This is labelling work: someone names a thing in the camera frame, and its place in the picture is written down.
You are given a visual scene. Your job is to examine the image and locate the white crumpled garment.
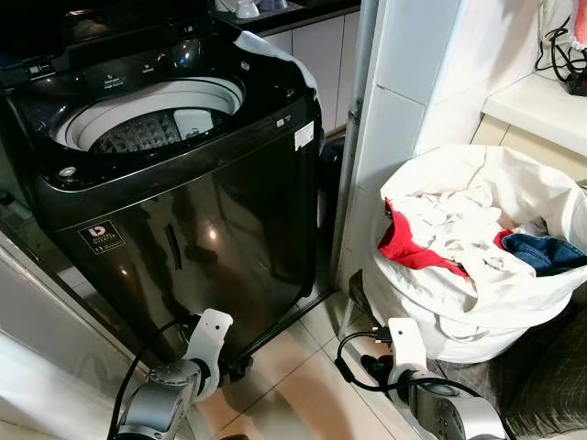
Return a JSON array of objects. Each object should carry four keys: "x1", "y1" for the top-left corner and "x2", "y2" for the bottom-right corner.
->
[{"x1": 389, "y1": 188, "x2": 533, "y2": 281}]

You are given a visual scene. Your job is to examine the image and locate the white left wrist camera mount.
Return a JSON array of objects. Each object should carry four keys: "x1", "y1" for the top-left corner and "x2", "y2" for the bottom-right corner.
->
[{"x1": 182, "y1": 309, "x2": 234, "y2": 369}]

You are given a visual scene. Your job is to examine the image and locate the white fabric laundry basket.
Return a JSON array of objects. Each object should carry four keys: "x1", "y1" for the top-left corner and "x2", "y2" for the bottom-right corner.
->
[{"x1": 361, "y1": 144, "x2": 587, "y2": 364}]

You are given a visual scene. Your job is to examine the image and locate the dark brown checked floor mat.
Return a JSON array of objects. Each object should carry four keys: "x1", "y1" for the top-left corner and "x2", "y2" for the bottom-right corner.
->
[{"x1": 347, "y1": 271, "x2": 587, "y2": 440}]

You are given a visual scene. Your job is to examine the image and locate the dark wall shelf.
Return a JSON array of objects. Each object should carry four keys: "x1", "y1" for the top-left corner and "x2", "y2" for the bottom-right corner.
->
[{"x1": 214, "y1": 0, "x2": 361, "y2": 38}]

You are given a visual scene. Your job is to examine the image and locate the red garment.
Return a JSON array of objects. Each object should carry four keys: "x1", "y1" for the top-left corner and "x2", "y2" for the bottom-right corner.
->
[{"x1": 378, "y1": 198, "x2": 471, "y2": 279}]

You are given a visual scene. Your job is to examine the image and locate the blue denim garment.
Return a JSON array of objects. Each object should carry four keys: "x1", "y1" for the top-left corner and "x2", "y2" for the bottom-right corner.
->
[{"x1": 501, "y1": 233, "x2": 587, "y2": 277}]

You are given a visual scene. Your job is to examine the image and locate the white cup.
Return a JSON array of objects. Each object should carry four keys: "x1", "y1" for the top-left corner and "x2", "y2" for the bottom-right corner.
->
[{"x1": 234, "y1": 0, "x2": 263, "y2": 20}]

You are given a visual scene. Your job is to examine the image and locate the black power strip with cables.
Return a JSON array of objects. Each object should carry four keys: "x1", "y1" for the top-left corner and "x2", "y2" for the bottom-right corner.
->
[{"x1": 535, "y1": 16, "x2": 587, "y2": 98}]

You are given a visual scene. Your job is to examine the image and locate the pink towel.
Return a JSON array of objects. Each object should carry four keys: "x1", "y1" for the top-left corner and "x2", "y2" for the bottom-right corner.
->
[{"x1": 570, "y1": 0, "x2": 587, "y2": 49}]

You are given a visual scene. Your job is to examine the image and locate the grey metal door frame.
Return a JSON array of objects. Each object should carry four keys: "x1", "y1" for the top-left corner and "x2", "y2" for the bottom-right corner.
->
[{"x1": 332, "y1": 0, "x2": 382, "y2": 269}]

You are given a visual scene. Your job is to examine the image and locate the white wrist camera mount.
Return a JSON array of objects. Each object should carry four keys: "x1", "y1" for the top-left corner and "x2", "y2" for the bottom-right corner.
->
[
  {"x1": 182, "y1": 309, "x2": 234, "y2": 369},
  {"x1": 386, "y1": 317, "x2": 431, "y2": 379}
]

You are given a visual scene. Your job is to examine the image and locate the white counter cabinet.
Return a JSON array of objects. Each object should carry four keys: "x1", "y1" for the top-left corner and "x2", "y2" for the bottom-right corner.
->
[{"x1": 471, "y1": 71, "x2": 587, "y2": 189}]

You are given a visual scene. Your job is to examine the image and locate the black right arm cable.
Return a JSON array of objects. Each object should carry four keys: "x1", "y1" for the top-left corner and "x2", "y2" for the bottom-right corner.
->
[{"x1": 334, "y1": 330, "x2": 501, "y2": 412}]

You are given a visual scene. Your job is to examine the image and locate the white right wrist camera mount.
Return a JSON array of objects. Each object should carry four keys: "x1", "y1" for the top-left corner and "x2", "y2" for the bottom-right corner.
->
[{"x1": 386, "y1": 317, "x2": 431, "y2": 379}]

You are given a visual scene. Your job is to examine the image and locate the black top-load washing machine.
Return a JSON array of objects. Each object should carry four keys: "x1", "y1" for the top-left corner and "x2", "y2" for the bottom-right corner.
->
[{"x1": 0, "y1": 0, "x2": 325, "y2": 366}]

